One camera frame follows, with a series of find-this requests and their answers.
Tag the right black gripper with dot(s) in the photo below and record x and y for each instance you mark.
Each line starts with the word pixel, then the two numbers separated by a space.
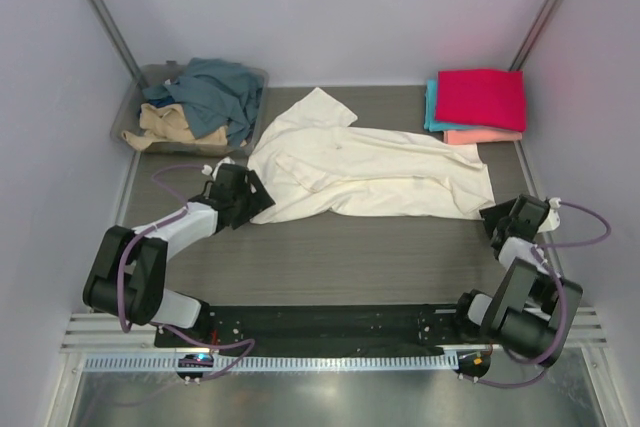
pixel 493 213

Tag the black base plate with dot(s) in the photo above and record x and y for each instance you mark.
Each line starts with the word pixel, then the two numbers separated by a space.
pixel 281 326

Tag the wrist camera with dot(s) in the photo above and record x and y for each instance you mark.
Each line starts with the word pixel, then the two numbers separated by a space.
pixel 545 216
pixel 226 166

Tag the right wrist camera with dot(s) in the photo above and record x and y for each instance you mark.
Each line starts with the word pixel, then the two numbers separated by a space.
pixel 545 216

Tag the folded salmon pink t shirt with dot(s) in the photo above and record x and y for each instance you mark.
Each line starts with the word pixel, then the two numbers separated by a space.
pixel 476 136

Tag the white slotted cable duct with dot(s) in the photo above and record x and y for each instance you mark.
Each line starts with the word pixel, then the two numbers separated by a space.
pixel 200 362

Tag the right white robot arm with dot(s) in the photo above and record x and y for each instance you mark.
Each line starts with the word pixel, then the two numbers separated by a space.
pixel 531 312

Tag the blue grey t shirt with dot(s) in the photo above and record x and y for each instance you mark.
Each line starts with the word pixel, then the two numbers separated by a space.
pixel 214 93

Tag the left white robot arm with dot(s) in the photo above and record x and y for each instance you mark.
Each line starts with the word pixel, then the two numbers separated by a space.
pixel 128 275

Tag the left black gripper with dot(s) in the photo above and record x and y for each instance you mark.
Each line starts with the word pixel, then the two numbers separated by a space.
pixel 260 201

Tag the tan beige t shirt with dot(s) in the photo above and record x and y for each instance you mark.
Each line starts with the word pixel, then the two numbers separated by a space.
pixel 168 124

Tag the folded teal t shirt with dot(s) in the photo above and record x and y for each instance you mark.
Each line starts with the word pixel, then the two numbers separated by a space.
pixel 430 123

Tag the clear plastic bin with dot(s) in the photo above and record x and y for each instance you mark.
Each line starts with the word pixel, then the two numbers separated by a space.
pixel 127 118

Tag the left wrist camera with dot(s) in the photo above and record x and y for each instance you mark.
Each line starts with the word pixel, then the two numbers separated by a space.
pixel 226 166

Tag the folded red t shirt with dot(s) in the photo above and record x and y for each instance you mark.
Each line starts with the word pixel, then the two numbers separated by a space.
pixel 482 97

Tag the cream white t shirt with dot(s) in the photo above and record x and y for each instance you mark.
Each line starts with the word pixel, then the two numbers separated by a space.
pixel 312 159

